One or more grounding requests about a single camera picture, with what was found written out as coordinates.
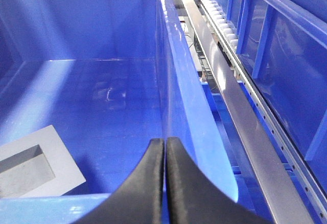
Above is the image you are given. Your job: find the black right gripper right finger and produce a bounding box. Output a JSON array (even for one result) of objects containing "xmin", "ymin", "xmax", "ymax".
[{"xmin": 166, "ymin": 137, "xmax": 267, "ymax": 223}]

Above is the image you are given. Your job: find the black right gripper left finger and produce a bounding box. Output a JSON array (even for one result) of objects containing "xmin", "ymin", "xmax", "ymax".
[{"xmin": 74, "ymin": 138, "xmax": 165, "ymax": 223}]

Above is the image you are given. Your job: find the gray hollow square base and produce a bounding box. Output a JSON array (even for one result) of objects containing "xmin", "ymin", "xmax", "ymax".
[{"xmin": 1, "ymin": 125, "xmax": 86, "ymax": 198}]

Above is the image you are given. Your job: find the blue target bin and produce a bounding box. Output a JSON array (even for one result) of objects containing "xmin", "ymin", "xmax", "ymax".
[{"xmin": 1, "ymin": 0, "xmax": 239, "ymax": 223}]

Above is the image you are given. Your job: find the blue bin far right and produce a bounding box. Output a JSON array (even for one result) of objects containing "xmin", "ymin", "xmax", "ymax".
[{"xmin": 212, "ymin": 0, "xmax": 326, "ymax": 187}]

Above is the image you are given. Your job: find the white roller track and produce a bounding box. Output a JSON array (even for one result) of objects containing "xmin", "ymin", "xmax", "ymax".
[{"xmin": 201, "ymin": 0, "xmax": 238, "ymax": 50}]

